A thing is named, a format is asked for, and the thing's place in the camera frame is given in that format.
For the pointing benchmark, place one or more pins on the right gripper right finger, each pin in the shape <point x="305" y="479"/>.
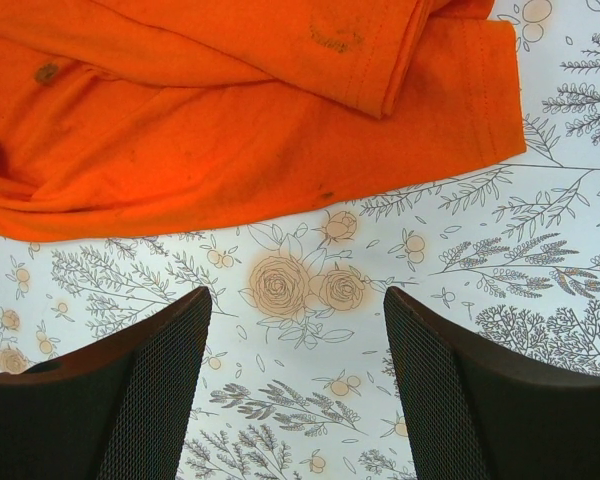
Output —
<point x="477" y="410"/>

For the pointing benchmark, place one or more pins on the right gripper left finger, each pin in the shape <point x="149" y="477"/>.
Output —
<point x="115" y="409"/>

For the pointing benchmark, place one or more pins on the orange t shirt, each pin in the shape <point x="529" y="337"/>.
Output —
<point x="141" y="118"/>

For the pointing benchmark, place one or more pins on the floral table mat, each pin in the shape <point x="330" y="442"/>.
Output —
<point x="297" y="380"/>

